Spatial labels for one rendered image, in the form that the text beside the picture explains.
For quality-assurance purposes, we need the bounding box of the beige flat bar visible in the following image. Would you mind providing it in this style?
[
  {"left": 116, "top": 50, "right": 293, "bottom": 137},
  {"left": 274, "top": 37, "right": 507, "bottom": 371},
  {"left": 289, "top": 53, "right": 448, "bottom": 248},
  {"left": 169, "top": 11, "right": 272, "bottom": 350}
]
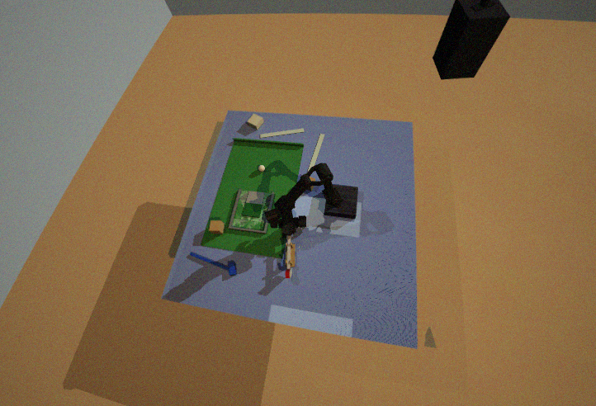
[
  {"left": 260, "top": 128, "right": 304, "bottom": 138},
  {"left": 308, "top": 134, "right": 324, "bottom": 171}
]

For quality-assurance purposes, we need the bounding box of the blue golf putter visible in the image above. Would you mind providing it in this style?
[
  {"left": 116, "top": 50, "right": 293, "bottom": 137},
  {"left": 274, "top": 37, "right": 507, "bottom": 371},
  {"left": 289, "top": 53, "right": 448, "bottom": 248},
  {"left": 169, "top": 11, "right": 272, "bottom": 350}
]
[{"left": 190, "top": 253, "right": 237, "bottom": 276}]

